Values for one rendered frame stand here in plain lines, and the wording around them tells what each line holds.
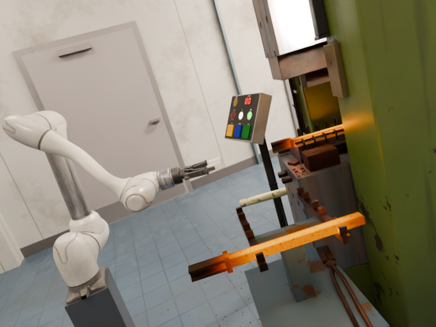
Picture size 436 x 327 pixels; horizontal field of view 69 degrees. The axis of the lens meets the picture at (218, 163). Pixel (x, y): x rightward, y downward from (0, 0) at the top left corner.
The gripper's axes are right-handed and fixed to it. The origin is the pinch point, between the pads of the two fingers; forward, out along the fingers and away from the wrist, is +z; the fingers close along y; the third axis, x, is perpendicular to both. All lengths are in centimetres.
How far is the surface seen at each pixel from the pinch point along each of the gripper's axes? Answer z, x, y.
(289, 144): 33.0, -0.6, 0.6
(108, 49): -93, 95, -250
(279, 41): 36, 41, 13
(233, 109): 17, 12, -66
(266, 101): 35, 14, -43
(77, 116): -149, 35, -232
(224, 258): -1, -4, 68
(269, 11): 35, 52, 12
